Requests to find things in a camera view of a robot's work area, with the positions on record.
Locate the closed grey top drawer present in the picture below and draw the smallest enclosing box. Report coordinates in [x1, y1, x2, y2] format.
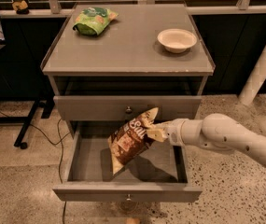
[54, 95, 201, 121]

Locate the open grey middle drawer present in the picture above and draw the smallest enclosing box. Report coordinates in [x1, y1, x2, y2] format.
[53, 121, 202, 203]

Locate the black floor cable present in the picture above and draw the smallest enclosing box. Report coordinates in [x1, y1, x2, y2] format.
[0, 102, 72, 224]

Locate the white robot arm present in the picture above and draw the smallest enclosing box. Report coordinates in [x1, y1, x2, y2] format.
[147, 113, 266, 168]

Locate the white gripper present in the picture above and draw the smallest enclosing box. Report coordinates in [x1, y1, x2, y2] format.
[147, 119, 187, 147]

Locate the brown chip bag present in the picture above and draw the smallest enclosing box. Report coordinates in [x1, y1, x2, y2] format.
[107, 107, 159, 175]

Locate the white window ledge rail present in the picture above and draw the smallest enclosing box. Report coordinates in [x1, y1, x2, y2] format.
[0, 3, 266, 19]

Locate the green chip bag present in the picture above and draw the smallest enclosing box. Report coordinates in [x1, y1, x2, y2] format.
[73, 7, 119, 35]

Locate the white paper bowl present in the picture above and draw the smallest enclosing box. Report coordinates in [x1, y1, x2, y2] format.
[157, 29, 197, 54]

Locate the grey drawer cabinet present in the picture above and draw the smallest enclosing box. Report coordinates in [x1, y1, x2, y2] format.
[40, 3, 217, 203]

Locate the small yellow black object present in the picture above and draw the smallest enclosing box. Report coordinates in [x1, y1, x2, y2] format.
[12, 0, 29, 14]

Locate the black desk frame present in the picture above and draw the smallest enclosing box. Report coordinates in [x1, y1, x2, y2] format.
[0, 100, 54, 149]

